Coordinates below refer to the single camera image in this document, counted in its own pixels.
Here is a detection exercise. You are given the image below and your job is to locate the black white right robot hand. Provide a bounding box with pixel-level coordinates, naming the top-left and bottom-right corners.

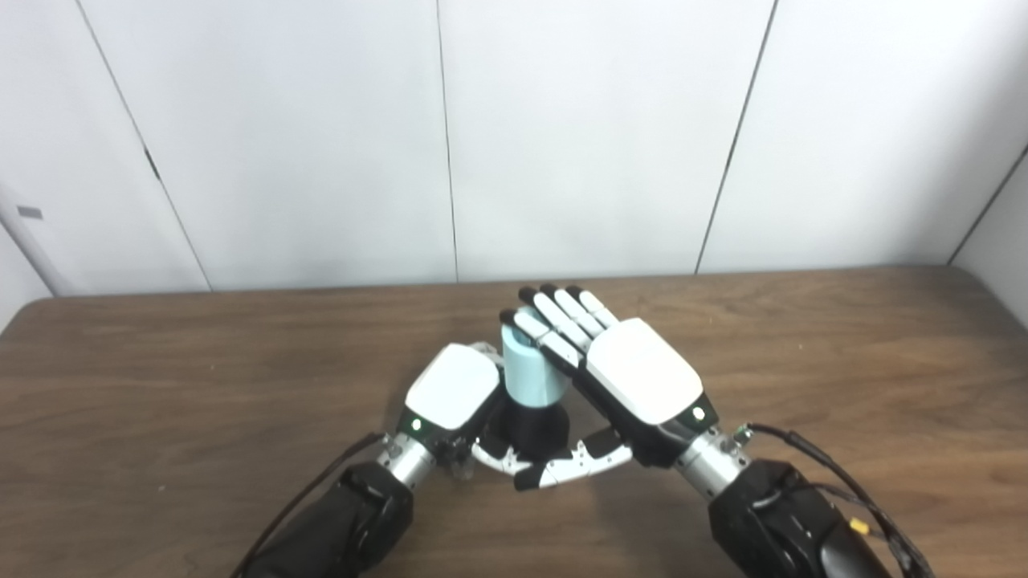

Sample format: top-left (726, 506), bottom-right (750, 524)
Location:
top-left (500, 284), bottom-right (720, 492)

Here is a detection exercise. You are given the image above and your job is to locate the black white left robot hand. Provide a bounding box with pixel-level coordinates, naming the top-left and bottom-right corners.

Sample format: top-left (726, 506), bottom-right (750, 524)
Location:
top-left (398, 341), bottom-right (555, 482)

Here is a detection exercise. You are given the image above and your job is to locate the light-blue cylindrical hose piece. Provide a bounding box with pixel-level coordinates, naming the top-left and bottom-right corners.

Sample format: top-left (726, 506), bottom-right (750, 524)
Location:
top-left (500, 321), bottom-right (573, 408)

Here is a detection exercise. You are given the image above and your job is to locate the black funnel-shaped nozzle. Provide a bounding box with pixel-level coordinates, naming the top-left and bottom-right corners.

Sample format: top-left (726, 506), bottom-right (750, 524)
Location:
top-left (480, 397), bottom-right (573, 465)

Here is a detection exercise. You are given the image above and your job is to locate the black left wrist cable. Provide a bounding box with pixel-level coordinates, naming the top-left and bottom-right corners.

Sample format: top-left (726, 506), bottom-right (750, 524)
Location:
top-left (231, 432), bottom-right (386, 578)

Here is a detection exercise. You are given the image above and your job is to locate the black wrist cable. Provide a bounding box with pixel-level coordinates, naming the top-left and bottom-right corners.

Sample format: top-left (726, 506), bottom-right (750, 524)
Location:
top-left (735, 423), bottom-right (936, 578)
top-left (231, 432), bottom-right (386, 578)

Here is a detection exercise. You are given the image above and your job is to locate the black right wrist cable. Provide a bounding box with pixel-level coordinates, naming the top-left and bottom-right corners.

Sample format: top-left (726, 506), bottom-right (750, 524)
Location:
top-left (735, 423), bottom-right (936, 578)

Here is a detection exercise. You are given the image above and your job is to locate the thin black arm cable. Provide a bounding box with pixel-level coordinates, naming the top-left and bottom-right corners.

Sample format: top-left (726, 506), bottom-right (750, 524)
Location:
top-left (803, 480), bottom-right (924, 575)

